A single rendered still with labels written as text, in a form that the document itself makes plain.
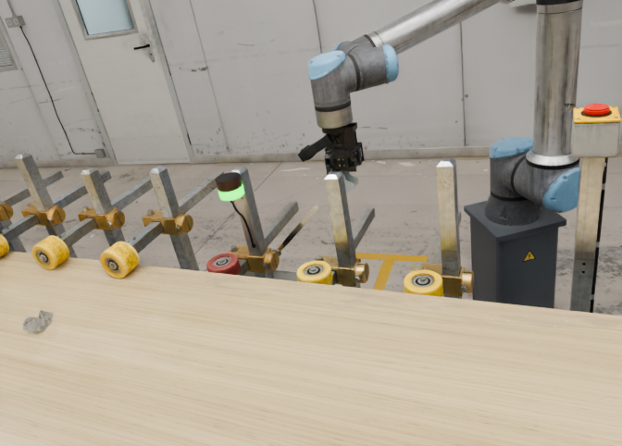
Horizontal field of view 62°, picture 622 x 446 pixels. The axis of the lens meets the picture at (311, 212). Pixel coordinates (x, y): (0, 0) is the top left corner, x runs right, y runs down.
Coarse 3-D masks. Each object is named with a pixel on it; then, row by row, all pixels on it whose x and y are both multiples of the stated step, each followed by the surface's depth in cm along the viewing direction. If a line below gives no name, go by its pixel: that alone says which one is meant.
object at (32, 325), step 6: (42, 312) 119; (48, 312) 121; (30, 318) 119; (36, 318) 117; (42, 318) 118; (48, 318) 119; (24, 324) 117; (30, 324) 116; (36, 324) 116; (42, 324) 117; (48, 324) 117; (30, 330) 115; (36, 330) 114; (42, 330) 115
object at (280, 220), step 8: (288, 208) 159; (296, 208) 162; (280, 216) 155; (288, 216) 157; (272, 224) 151; (280, 224) 153; (264, 232) 147; (272, 232) 148; (272, 240) 148; (240, 264) 134; (240, 272) 133
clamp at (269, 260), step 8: (240, 248) 140; (240, 256) 136; (248, 256) 135; (256, 256) 134; (264, 256) 134; (272, 256) 134; (248, 264) 136; (256, 264) 135; (264, 264) 134; (272, 264) 134; (264, 272) 136
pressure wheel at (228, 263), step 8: (216, 256) 130; (224, 256) 130; (232, 256) 129; (208, 264) 128; (216, 264) 128; (224, 264) 127; (232, 264) 126; (216, 272) 125; (224, 272) 125; (232, 272) 126
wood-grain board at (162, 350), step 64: (0, 320) 122; (64, 320) 118; (128, 320) 113; (192, 320) 109; (256, 320) 106; (320, 320) 102; (384, 320) 99; (448, 320) 96; (512, 320) 93; (576, 320) 90; (0, 384) 101; (64, 384) 98; (128, 384) 95; (192, 384) 92; (256, 384) 90; (320, 384) 87; (384, 384) 85; (448, 384) 83; (512, 384) 81; (576, 384) 79
